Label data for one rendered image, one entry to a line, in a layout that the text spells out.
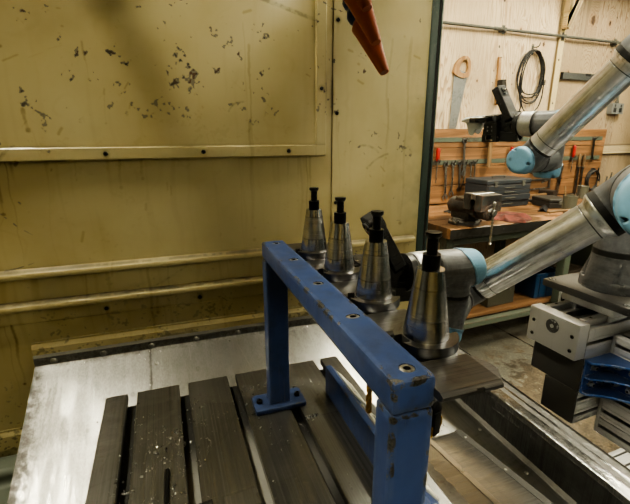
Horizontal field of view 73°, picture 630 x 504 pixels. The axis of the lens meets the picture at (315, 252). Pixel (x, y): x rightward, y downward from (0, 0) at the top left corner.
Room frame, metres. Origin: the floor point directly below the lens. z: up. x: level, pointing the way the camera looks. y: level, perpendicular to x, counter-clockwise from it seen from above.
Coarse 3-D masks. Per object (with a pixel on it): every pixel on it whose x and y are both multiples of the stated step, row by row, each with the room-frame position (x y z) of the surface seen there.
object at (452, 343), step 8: (400, 328) 0.39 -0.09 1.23; (400, 336) 0.38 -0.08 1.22; (456, 336) 0.37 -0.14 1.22; (400, 344) 0.38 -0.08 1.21; (408, 344) 0.36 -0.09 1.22; (416, 344) 0.36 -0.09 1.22; (424, 344) 0.36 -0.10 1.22; (432, 344) 0.36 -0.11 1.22; (440, 344) 0.36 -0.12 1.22; (448, 344) 0.36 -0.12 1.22; (456, 344) 0.36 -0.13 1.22; (416, 352) 0.35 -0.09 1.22; (424, 352) 0.35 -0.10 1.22; (432, 352) 0.35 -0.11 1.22; (440, 352) 0.35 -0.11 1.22; (448, 352) 0.35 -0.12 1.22; (456, 352) 0.38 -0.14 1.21; (424, 360) 0.35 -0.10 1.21
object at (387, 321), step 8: (384, 312) 0.45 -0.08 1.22; (392, 312) 0.45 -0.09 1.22; (400, 312) 0.45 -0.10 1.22; (376, 320) 0.43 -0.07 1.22; (384, 320) 0.43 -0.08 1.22; (392, 320) 0.43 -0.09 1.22; (400, 320) 0.43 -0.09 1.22; (384, 328) 0.41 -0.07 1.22; (392, 328) 0.41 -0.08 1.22; (392, 336) 0.40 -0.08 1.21
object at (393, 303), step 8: (352, 288) 0.50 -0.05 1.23; (352, 296) 0.49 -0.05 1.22; (392, 296) 0.48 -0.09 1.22; (360, 304) 0.46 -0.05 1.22; (368, 304) 0.45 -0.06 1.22; (376, 304) 0.45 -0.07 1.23; (384, 304) 0.45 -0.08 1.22; (392, 304) 0.46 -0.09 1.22; (368, 312) 0.46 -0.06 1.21; (376, 312) 0.45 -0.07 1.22
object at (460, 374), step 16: (432, 368) 0.33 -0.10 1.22; (448, 368) 0.33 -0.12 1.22; (464, 368) 0.33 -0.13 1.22; (480, 368) 0.33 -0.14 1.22; (496, 368) 0.33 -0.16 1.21; (448, 384) 0.31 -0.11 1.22; (464, 384) 0.31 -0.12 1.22; (480, 384) 0.31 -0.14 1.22; (496, 384) 0.31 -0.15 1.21; (448, 400) 0.29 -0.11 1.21
